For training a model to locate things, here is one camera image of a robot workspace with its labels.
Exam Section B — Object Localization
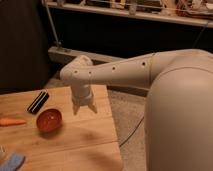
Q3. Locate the black cable on floor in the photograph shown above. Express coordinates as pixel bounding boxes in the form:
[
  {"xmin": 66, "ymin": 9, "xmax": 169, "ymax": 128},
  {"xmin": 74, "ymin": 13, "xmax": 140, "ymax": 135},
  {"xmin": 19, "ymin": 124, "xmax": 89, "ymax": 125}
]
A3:
[{"xmin": 118, "ymin": 114, "xmax": 146, "ymax": 148}]

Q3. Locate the orange bowl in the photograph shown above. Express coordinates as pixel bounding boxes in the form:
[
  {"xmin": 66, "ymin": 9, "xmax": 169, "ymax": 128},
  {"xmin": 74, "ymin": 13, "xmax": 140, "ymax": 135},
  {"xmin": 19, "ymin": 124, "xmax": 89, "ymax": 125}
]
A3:
[{"xmin": 36, "ymin": 109, "xmax": 62, "ymax": 133}]

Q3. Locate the orange carrot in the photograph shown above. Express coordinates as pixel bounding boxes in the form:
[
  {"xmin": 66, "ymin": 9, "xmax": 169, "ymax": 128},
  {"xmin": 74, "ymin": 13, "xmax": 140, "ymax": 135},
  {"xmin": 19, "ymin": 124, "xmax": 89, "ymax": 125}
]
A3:
[{"xmin": 0, "ymin": 118, "xmax": 26, "ymax": 126}]

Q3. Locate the blue cloth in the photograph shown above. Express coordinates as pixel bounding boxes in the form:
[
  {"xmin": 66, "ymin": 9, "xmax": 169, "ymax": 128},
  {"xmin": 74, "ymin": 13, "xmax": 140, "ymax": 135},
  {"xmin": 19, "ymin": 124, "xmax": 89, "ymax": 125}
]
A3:
[{"xmin": 0, "ymin": 153, "xmax": 25, "ymax": 171}]

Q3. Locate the metal shelf frame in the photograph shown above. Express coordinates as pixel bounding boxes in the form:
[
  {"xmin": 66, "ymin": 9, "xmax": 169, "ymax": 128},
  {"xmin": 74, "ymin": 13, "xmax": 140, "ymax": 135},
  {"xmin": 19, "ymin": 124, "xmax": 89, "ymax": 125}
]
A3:
[{"xmin": 42, "ymin": 0, "xmax": 213, "ymax": 98}]

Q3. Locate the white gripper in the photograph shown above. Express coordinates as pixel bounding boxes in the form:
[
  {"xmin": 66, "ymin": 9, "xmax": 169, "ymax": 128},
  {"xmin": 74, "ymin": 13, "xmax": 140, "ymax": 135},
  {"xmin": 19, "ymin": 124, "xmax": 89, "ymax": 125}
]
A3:
[{"xmin": 71, "ymin": 84, "xmax": 97, "ymax": 115}]

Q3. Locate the black striped rectangular block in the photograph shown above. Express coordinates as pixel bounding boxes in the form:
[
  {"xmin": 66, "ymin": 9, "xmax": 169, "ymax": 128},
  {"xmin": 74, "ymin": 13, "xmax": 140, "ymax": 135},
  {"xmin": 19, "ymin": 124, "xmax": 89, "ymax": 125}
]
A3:
[{"xmin": 27, "ymin": 91, "xmax": 49, "ymax": 114}]

